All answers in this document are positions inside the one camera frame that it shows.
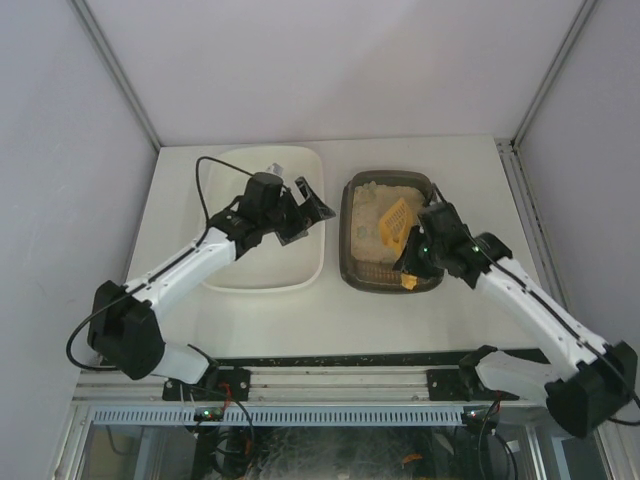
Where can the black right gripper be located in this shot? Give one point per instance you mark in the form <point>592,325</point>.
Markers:
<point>415,255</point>

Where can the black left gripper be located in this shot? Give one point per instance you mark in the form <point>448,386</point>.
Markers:
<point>295,220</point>

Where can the orange plastic litter scoop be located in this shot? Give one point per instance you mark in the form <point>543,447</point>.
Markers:
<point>396,220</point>

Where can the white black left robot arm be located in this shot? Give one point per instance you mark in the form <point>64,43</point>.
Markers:
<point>124,326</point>

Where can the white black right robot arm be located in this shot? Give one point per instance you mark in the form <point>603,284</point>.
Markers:
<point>584,381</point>

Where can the dark grey litter box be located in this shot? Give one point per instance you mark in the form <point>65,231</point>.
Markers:
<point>378,210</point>

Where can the white plastic waste tub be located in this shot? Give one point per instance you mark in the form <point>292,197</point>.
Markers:
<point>237,192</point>

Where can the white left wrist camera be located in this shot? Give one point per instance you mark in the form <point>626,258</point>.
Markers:
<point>275,169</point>

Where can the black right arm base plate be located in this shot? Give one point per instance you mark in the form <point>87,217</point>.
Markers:
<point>446,385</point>

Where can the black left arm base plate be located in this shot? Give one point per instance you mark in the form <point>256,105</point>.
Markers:
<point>219,383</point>

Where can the aluminium mounting rail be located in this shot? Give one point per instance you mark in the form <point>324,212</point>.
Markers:
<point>271,386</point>

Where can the grey slotted cable duct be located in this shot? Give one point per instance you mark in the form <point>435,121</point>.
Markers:
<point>278,416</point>

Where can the left aluminium corner post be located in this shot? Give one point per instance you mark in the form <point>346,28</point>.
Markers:
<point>115,69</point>

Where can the aluminium corner post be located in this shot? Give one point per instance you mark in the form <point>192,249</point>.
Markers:
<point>562,55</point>
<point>115,69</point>

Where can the right aluminium corner post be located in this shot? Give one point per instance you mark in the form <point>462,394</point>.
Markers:
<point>562,55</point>

